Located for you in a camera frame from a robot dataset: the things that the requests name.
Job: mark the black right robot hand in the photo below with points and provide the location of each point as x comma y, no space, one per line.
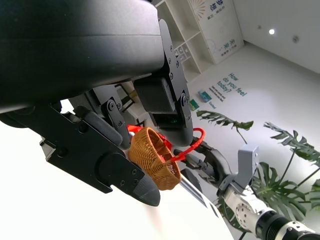
217,165

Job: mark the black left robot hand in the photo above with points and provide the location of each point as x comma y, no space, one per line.
75,50

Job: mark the white printed wall poster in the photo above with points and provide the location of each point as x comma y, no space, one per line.
217,27

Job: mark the white cubby shelf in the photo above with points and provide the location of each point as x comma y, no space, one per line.
187,32

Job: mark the monstera plant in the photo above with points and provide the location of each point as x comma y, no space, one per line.
277,190

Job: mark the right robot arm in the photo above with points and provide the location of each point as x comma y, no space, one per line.
252,210

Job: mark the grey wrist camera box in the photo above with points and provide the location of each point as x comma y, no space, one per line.
246,165

